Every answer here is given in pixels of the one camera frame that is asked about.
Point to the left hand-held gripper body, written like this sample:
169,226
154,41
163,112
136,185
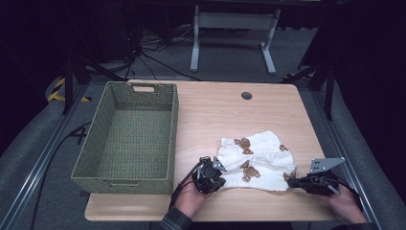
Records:
209,174

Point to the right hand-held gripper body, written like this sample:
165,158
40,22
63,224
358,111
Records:
319,185

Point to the white cloth with brown print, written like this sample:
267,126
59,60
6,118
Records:
265,159

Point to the green woven basket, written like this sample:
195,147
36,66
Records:
134,134

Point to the person's left hand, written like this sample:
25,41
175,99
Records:
190,199

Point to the person's right hand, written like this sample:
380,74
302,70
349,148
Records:
346,204

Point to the grey round table grommet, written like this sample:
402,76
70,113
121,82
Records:
246,95

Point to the black tripod stand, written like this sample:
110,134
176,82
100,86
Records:
328,89
68,86

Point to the yellow black hazard tape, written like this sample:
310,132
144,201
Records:
54,94

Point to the aluminium floor rail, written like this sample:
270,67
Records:
41,163
348,153

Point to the grey metal desk frame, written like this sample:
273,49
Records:
234,20

